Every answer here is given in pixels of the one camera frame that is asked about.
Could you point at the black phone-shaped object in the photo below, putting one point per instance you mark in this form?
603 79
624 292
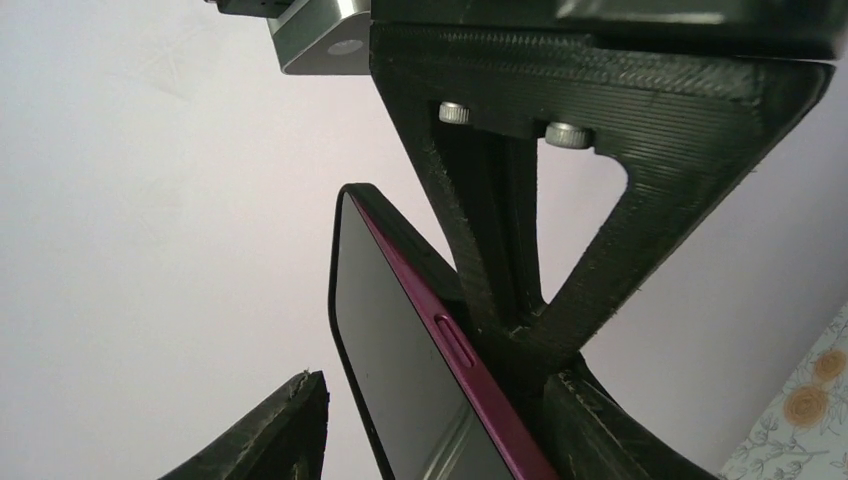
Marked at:
404 391

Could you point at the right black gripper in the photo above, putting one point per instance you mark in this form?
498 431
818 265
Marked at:
563 173

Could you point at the floral patterned table mat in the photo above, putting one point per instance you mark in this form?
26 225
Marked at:
802 434

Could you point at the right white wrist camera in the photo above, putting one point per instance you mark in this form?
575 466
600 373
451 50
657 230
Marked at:
313 37

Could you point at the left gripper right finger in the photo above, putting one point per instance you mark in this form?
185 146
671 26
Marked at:
588 435

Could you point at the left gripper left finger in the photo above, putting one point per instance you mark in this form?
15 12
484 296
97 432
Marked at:
284 437

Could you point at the magenta smartphone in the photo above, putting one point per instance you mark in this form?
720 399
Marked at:
487 439

